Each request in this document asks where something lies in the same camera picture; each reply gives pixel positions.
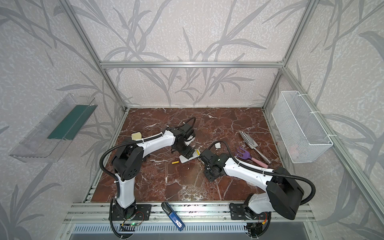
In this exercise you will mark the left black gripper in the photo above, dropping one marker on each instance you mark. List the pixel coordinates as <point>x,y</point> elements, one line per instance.
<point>185,148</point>

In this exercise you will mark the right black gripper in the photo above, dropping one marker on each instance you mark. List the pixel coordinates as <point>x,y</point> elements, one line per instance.
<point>205,156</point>

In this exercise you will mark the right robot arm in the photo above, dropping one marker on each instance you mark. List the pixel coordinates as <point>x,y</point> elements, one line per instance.
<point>283,192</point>

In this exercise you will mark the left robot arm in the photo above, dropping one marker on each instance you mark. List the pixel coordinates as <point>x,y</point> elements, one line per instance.
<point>123,162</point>

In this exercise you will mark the purple pink garden fork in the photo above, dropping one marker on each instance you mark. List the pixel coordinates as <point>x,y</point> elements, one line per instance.
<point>245,155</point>

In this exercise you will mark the metal tongs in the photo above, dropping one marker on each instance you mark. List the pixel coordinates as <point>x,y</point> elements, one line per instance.
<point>253,145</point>

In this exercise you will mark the blue black utility knife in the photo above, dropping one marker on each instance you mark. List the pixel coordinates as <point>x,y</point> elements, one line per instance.
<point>173,216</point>

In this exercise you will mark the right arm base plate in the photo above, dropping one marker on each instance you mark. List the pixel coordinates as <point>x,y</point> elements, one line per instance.
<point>242,212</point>

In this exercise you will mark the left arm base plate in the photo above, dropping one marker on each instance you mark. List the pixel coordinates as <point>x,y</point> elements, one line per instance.
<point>140,212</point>

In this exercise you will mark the white wire mesh basket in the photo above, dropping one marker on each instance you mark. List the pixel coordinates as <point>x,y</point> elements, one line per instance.
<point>301,131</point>

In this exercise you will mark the clear plastic wall bin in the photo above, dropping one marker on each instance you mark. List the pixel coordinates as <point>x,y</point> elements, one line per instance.
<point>48,141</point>

